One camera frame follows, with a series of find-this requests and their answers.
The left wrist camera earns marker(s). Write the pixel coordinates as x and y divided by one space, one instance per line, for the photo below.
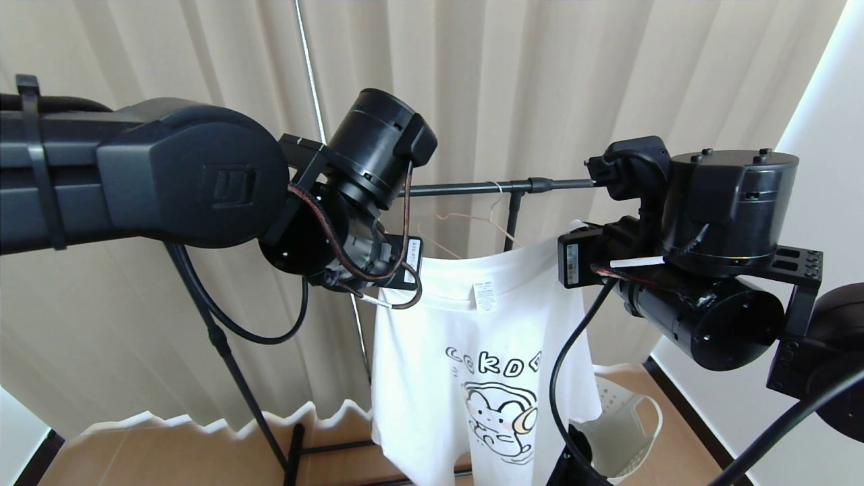
420 138

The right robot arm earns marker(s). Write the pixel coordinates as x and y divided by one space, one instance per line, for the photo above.
729 209

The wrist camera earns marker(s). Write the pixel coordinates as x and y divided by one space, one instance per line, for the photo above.
634 165
420 138

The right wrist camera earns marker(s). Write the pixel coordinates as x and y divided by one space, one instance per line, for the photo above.
634 165

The black clothes rack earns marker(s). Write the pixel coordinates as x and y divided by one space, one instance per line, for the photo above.
513 185

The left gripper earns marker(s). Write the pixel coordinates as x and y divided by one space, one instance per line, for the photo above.
304 236

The beige curtain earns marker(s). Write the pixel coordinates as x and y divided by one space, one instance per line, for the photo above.
607 81

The white printed t-shirt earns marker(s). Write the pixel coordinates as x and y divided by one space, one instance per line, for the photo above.
432 324

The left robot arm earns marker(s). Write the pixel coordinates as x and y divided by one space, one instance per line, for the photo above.
135 175

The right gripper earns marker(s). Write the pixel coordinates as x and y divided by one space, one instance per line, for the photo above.
621 246

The white laundry basket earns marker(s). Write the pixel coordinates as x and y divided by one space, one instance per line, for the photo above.
628 418

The pink clothes hanger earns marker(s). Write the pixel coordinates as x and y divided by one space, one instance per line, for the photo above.
466 217

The black garment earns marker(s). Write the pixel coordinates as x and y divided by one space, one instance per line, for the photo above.
574 466

